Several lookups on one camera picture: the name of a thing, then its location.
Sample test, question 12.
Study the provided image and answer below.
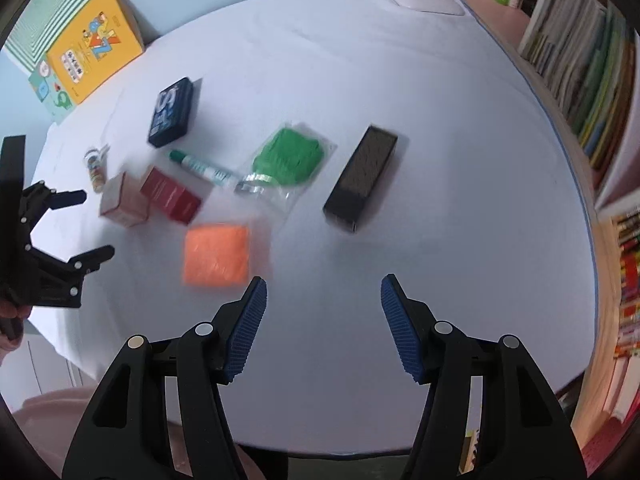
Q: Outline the beige pink box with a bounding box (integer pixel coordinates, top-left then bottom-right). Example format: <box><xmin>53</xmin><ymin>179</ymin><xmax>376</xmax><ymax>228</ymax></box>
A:
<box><xmin>98</xmin><ymin>171</ymin><xmax>150</xmax><ymax>228</ymax></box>

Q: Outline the row of colourful-spined books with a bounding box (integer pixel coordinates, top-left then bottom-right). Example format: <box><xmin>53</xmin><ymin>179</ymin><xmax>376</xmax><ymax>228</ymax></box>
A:
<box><xmin>610</xmin><ymin>210</ymin><xmax>640</xmax><ymax>361</ymax></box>

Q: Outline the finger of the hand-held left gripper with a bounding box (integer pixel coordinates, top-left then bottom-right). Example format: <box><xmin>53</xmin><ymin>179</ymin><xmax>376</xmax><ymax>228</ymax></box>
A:
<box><xmin>20</xmin><ymin>182</ymin><xmax>87</xmax><ymax>241</ymax></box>
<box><xmin>27</xmin><ymin>245</ymin><xmax>116</xmax><ymax>309</ymax></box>

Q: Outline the person's left hand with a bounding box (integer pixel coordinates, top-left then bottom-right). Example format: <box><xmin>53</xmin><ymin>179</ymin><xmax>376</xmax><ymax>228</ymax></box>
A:
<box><xmin>0</xmin><ymin>303</ymin><xmax>32</xmax><ymax>357</ymax></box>

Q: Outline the small clear bottle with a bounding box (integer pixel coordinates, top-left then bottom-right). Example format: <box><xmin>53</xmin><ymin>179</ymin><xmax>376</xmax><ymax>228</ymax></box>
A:
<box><xmin>83</xmin><ymin>146</ymin><xmax>108</xmax><ymax>195</ymax></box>

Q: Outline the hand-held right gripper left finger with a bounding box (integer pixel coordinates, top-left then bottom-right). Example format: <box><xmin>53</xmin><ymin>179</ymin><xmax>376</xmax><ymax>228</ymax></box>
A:
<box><xmin>61</xmin><ymin>276</ymin><xmax>268</xmax><ymax>480</ymax></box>

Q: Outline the orange cloth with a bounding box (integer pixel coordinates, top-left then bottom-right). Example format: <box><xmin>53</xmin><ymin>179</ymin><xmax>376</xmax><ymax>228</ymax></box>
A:
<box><xmin>182</xmin><ymin>224</ymin><xmax>251</xmax><ymax>287</ymax></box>

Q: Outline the person's pink clothed leg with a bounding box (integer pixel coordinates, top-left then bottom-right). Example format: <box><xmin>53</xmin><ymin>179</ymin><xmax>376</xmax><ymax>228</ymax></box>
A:
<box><xmin>10</xmin><ymin>385</ymin><xmax>288</xmax><ymax>480</ymax></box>

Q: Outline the green white marker pen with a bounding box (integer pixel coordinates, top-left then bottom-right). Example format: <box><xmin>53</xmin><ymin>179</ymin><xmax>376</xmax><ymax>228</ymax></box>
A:
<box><xmin>169</xmin><ymin>149</ymin><xmax>241</xmax><ymax>191</ymax></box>

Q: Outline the red box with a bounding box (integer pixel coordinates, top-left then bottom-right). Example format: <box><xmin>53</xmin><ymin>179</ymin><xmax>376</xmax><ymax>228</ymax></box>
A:
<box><xmin>140</xmin><ymin>166</ymin><xmax>202</xmax><ymax>226</ymax></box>

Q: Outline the dark blue box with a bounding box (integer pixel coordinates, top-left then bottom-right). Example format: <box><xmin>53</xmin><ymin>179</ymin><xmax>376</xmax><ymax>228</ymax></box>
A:
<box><xmin>147</xmin><ymin>77</ymin><xmax>195</xmax><ymax>149</ymax></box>

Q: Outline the yellow box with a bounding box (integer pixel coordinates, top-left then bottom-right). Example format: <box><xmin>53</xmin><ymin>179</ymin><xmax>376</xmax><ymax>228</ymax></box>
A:
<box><xmin>46</xmin><ymin>0</ymin><xmax>146</xmax><ymax>106</ymax></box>

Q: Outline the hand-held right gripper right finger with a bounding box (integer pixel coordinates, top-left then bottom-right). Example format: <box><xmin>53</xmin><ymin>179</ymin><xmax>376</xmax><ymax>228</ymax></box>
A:
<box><xmin>380</xmin><ymin>273</ymin><xmax>584</xmax><ymax>480</ymax></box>

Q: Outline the row of thin pale books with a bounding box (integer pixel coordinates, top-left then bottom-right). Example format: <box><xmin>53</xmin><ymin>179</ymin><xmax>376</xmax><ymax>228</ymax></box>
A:
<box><xmin>517</xmin><ymin>0</ymin><xmax>640</xmax><ymax>171</ymax></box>

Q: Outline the teal picture book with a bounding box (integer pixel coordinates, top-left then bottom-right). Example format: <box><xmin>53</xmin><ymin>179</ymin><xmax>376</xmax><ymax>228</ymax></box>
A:
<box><xmin>27</xmin><ymin>60</ymin><xmax>78</xmax><ymax>126</ymax></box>

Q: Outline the white tablecloth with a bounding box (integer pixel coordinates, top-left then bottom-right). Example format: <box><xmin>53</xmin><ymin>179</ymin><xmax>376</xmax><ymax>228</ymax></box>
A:
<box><xmin>22</xmin><ymin>0</ymin><xmax>598</xmax><ymax>461</ymax></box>

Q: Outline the long black box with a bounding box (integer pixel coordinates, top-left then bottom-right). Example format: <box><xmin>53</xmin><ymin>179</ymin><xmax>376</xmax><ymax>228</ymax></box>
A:
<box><xmin>322</xmin><ymin>125</ymin><xmax>399</xmax><ymax>234</ymax></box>

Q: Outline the green item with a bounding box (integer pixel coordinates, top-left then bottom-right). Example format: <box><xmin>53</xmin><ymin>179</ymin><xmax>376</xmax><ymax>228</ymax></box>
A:
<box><xmin>235</xmin><ymin>121</ymin><xmax>338</xmax><ymax>223</ymax></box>

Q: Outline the green striped book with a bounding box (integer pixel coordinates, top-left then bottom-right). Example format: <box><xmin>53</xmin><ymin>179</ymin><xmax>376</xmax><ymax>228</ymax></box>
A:
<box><xmin>5</xmin><ymin>0</ymin><xmax>108</xmax><ymax>73</ymax></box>

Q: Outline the white cabinet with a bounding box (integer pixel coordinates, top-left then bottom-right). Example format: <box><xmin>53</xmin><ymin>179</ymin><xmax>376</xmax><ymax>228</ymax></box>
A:
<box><xmin>0</xmin><ymin>320</ymin><xmax>98</xmax><ymax>413</ymax></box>

